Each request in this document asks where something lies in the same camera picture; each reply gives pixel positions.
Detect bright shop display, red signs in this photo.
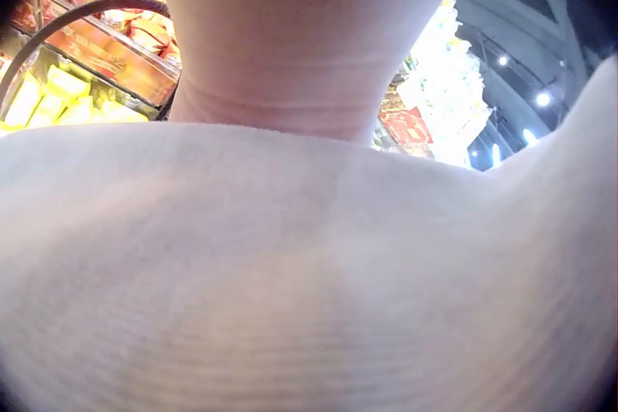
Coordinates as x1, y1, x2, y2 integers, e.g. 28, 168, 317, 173
371, 0, 494, 169

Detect full shop shelf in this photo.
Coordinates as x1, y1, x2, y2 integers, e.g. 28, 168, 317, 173
0, 0, 184, 138

